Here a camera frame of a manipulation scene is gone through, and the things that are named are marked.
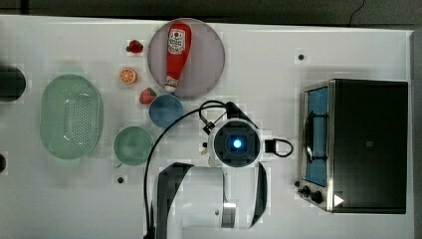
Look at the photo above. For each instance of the grey round plate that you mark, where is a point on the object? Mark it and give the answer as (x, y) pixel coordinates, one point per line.
(205, 63)

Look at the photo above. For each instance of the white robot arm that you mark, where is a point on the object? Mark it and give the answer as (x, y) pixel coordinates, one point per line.
(230, 192)

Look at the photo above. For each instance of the large red strawberry toy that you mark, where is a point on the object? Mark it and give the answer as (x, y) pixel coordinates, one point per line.
(147, 96)

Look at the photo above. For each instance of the green mug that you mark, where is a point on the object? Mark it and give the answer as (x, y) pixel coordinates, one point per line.
(132, 146)

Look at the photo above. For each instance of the black round pot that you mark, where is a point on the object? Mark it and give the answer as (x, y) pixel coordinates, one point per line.
(12, 83)

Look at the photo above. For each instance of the peeled banana toy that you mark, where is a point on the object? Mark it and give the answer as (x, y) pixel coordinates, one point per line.
(207, 156)

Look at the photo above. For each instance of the green perforated colander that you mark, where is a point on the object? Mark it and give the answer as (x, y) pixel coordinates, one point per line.
(71, 115)

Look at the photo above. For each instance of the blue bowl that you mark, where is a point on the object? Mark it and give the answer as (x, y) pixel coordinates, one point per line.
(164, 110)

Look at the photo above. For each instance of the small red strawberry toy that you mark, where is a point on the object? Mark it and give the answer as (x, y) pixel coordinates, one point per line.
(134, 47)

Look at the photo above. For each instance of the orange slice toy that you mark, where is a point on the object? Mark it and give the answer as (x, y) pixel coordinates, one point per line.
(128, 76)

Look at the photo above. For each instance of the red ketchup bottle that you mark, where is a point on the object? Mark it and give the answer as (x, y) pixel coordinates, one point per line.
(178, 49)

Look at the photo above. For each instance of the black toaster oven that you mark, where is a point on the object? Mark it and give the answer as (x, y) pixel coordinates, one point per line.
(354, 146)

